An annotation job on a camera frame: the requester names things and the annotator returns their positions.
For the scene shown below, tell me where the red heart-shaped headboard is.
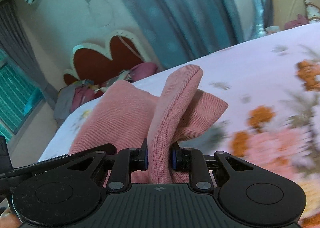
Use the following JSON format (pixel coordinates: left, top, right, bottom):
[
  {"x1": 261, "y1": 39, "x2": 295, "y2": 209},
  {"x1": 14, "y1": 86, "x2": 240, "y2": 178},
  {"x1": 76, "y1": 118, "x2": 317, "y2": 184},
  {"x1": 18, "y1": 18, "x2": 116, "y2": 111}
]
[{"x1": 63, "y1": 29, "x2": 152, "y2": 85}]

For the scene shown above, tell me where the grey curtain at left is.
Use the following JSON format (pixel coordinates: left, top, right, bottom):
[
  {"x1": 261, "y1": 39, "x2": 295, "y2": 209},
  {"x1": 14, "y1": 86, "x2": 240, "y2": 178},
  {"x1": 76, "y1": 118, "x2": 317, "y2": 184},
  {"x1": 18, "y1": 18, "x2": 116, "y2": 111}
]
[{"x1": 1, "y1": 0, "x2": 58, "y2": 108}]

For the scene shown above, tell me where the teal blue curtain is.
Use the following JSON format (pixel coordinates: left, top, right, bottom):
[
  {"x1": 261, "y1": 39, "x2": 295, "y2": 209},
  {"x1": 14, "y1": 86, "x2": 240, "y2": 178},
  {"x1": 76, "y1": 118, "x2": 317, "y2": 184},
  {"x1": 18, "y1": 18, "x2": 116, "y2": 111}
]
[{"x1": 122, "y1": 0, "x2": 244, "y2": 68}]

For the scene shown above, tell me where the pink knit sweater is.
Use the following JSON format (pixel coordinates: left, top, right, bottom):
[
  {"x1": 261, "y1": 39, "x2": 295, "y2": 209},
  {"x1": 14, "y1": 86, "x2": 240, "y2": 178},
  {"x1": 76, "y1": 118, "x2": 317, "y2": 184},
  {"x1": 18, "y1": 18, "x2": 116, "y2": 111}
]
[{"x1": 69, "y1": 65, "x2": 228, "y2": 184}]

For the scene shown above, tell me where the patterned pillow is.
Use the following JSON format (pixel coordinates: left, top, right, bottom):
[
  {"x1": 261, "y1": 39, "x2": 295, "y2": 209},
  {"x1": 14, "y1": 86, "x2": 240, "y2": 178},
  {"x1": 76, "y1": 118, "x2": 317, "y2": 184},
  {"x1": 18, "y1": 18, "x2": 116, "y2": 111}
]
[{"x1": 304, "y1": 0, "x2": 320, "y2": 24}]

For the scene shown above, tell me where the person's hand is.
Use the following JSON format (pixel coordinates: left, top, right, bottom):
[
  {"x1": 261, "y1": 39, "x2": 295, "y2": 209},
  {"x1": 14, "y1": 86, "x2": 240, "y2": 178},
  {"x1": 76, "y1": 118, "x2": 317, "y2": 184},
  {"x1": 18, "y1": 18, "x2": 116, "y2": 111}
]
[{"x1": 0, "y1": 207, "x2": 22, "y2": 228}]

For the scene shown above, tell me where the pile of clothes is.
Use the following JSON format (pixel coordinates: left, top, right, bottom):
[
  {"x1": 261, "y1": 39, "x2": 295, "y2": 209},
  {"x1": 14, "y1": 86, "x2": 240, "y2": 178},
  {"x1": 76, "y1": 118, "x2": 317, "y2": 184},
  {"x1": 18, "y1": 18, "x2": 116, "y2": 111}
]
[{"x1": 54, "y1": 62, "x2": 158, "y2": 124}]

